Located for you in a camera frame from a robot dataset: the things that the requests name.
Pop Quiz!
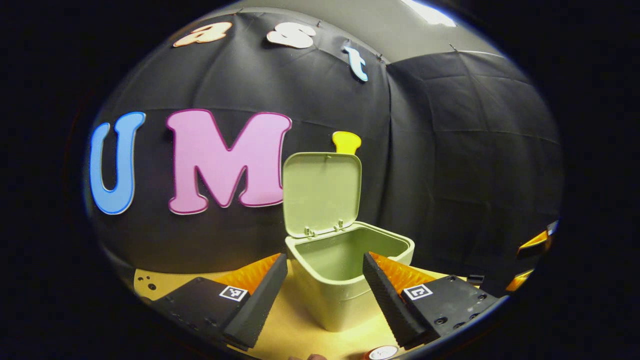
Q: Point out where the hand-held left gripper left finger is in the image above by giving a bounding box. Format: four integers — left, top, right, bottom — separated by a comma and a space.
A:
149, 253, 289, 350

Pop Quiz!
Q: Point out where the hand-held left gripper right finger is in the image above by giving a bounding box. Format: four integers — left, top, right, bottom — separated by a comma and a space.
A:
362, 251, 510, 351

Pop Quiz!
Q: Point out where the red pop can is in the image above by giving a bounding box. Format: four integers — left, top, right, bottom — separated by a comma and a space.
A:
366, 345, 401, 360

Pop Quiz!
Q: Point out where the green desktop garbage bin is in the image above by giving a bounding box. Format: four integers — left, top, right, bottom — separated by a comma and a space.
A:
282, 151, 416, 333

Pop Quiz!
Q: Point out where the wooden desktop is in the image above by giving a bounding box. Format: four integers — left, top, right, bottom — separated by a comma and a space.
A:
132, 267, 468, 360

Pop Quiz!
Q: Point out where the black backdrop cloth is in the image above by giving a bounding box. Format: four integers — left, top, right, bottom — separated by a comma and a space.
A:
85, 11, 566, 296

